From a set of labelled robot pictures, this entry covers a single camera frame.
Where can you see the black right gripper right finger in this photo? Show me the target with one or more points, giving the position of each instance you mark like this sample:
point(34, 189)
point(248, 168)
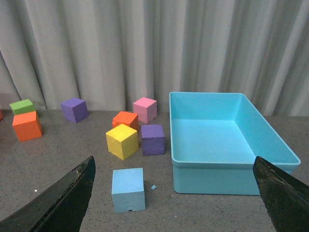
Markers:
point(285, 197)

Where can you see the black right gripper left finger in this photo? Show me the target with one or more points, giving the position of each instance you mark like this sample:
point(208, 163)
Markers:
point(60, 208)

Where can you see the light blue foam block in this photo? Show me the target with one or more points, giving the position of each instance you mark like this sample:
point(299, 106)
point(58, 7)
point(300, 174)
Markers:
point(128, 190)

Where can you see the orange foam block left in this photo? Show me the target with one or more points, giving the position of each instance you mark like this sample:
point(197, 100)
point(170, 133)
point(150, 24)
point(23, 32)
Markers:
point(27, 126)

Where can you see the orange foam block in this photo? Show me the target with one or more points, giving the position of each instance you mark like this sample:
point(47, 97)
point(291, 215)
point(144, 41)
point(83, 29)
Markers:
point(127, 118)
point(27, 126)

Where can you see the yellow foam block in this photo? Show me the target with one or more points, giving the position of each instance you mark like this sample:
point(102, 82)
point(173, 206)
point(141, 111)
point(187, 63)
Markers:
point(122, 141)

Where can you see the light blue plastic bin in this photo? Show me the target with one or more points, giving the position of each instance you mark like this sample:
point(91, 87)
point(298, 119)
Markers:
point(215, 138)

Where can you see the purple foam block rear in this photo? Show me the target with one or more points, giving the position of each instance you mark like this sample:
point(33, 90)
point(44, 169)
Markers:
point(74, 109)

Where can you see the green foam block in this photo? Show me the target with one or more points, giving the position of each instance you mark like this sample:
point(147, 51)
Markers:
point(21, 107)

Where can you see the orange foam block centre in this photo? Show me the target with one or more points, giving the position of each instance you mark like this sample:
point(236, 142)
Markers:
point(127, 118)

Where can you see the purple foam block near bin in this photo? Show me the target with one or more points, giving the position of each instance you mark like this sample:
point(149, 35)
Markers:
point(153, 140)

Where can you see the pink foam block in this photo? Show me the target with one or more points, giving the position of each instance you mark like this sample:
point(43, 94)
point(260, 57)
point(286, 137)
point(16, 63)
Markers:
point(146, 109)

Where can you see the grey curtain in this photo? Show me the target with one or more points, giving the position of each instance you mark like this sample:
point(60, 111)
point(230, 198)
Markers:
point(113, 52)

